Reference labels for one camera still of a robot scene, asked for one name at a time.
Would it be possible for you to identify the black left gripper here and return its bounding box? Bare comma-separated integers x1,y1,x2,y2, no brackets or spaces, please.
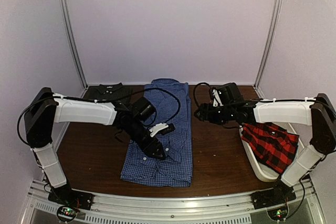
123,119,166,162

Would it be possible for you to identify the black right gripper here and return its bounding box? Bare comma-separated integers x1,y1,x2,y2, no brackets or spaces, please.
194,103,235,125

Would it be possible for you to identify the blue plaid long sleeve shirt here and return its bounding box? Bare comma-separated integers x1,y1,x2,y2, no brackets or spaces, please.
120,78,193,187

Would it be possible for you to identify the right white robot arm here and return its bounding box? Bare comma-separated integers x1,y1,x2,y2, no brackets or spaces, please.
194,82,335,204

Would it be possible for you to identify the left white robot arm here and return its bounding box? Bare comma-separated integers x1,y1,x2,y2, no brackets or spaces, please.
20,87,168,205

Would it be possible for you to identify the dark folded shirt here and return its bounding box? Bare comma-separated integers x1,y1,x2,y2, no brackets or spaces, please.
83,83,133,104

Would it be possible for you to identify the red black plaid shirt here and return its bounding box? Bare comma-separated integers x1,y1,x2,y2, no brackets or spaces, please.
241,123,299,174

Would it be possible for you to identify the white plastic bin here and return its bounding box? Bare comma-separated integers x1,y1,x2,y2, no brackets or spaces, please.
239,122,304,183

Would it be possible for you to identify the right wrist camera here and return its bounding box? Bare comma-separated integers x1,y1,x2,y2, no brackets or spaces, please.
210,88,223,107

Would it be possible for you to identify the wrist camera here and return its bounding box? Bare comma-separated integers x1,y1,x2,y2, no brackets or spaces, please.
149,123,175,137
210,88,223,107

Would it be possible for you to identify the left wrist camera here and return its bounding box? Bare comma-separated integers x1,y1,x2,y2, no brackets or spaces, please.
149,123,175,137

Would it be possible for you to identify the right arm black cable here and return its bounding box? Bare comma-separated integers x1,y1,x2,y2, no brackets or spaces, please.
193,82,336,219

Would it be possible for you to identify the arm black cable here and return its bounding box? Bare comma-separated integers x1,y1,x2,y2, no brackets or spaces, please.
17,87,183,162
193,82,336,219

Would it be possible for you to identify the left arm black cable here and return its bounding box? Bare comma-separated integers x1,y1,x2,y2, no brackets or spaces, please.
17,87,183,162

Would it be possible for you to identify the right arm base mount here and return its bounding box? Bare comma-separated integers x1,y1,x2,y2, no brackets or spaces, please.
251,187,296,221

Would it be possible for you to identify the front aluminium rail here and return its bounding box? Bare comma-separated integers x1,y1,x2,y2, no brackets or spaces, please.
18,179,326,223

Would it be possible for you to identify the right aluminium frame post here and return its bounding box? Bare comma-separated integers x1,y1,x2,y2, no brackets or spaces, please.
254,0,283,90

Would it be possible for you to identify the aluminium frame post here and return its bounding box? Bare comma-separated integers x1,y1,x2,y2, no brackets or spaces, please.
59,0,88,89
254,0,283,90

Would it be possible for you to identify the left aluminium frame post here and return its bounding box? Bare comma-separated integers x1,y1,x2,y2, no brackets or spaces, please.
59,0,88,89

